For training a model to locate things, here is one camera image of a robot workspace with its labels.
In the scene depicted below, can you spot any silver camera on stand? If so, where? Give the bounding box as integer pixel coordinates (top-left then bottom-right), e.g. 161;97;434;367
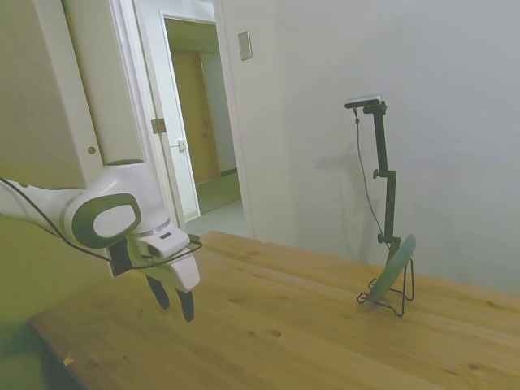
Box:
344;93;384;111

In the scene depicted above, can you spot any black wire plate rack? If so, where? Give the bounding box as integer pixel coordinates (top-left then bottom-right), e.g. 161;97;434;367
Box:
356;257;417;318

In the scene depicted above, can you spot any brown wooden door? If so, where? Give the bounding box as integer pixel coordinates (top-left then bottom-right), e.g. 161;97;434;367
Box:
170;50;221;184

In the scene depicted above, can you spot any grey wall switch plate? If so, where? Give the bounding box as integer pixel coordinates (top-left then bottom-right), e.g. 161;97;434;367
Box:
236;29;254;63

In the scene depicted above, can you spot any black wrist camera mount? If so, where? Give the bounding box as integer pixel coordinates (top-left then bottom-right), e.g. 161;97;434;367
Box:
108;237;134;279

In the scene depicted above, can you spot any black camera stand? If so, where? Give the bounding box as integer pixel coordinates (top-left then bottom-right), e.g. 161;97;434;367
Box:
362;102;402;254

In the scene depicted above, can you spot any grey-blue plate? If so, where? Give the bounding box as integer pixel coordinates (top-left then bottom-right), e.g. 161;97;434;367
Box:
362;234;418;312

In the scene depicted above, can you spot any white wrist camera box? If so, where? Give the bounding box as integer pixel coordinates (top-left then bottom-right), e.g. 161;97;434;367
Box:
136;228;191;259

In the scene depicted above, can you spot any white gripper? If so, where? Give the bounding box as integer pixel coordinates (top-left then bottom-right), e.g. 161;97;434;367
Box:
145;252;202;323

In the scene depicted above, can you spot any white door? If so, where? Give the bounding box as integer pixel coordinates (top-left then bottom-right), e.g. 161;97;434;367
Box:
60;0;180;228

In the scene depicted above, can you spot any thin black camera cable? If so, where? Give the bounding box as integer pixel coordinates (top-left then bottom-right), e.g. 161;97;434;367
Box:
352;107;388;233

